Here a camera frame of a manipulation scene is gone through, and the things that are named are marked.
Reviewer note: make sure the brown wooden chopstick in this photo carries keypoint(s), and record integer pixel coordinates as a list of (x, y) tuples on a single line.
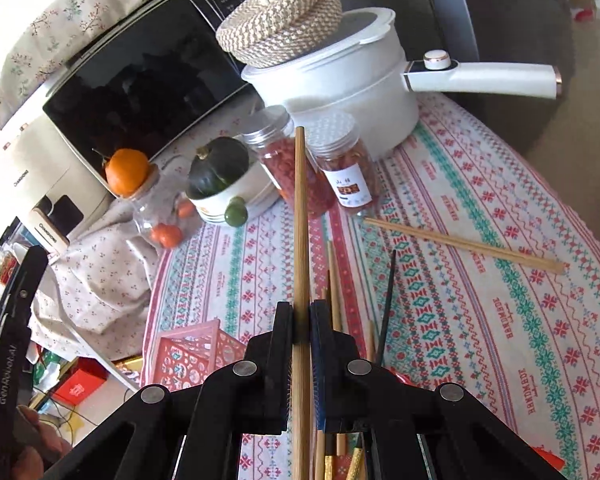
[(334, 287)]

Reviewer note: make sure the white ceramic bowl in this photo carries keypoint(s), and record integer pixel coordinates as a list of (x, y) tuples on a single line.
[(255, 187)]

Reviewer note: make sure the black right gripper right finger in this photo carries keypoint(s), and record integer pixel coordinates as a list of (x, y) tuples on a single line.
[(410, 432)]

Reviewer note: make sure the cream air fryer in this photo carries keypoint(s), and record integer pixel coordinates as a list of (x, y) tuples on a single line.
[(56, 197)]

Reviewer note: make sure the black chopstick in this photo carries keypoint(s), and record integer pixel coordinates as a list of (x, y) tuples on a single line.
[(386, 312)]

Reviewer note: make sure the tall jar red goji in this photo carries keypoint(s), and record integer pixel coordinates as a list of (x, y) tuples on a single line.
[(270, 134)]

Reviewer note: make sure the black microwave oven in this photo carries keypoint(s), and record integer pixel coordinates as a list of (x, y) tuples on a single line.
[(146, 82)]

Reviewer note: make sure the clear glass jar with oranges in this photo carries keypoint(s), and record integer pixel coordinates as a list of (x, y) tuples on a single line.
[(162, 213)]

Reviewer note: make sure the red cardboard box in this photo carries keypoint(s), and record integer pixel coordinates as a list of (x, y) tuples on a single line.
[(82, 379)]

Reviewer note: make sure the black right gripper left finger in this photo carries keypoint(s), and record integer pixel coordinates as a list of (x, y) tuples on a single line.
[(193, 433)]

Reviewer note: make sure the white electric cooking pot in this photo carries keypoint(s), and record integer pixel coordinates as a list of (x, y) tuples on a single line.
[(362, 70)]

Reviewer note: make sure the floral cloth microwave cover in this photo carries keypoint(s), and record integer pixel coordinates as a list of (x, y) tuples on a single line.
[(64, 29)]

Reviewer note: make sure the patterned handmade tablecloth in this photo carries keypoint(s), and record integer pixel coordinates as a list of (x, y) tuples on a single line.
[(524, 342)]

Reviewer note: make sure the dark green squash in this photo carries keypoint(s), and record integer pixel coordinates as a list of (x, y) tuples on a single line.
[(216, 166)]

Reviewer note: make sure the small floral beige cloth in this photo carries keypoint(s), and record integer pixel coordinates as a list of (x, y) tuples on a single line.
[(104, 284)]

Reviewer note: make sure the short jar labelled dried fruit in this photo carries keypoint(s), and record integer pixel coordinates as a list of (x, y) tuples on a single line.
[(339, 151)]

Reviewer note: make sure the wooden chopstick on table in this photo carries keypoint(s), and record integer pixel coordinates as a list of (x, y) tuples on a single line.
[(531, 261)]

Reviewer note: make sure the light wooden chopstick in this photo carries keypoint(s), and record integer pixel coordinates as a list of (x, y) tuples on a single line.
[(301, 400)]

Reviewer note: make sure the orange tangerine on jar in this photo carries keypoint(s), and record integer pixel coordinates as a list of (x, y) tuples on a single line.
[(124, 171)]

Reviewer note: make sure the pink plastic utensil basket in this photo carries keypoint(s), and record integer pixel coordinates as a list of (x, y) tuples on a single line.
[(185, 357)]

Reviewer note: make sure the green lime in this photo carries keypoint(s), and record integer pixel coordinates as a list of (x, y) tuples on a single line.
[(236, 213)]

